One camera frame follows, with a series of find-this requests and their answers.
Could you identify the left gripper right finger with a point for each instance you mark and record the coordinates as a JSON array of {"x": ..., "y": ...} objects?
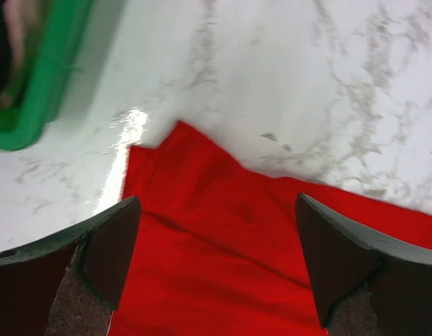
[{"x": 364, "y": 282}]

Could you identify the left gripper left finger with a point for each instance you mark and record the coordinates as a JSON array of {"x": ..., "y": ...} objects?
[{"x": 70, "y": 282}]

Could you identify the plain red t-shirt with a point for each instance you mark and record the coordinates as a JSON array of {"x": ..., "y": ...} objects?
[{"x": 218, "y": 251}]

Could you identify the salmon pink t-shirt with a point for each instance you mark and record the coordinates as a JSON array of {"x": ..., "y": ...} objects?
[{"x": 28, "y": 28}]

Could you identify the green plastic tray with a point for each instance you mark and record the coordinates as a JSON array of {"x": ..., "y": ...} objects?
[{"x": 22, "y": 124}]

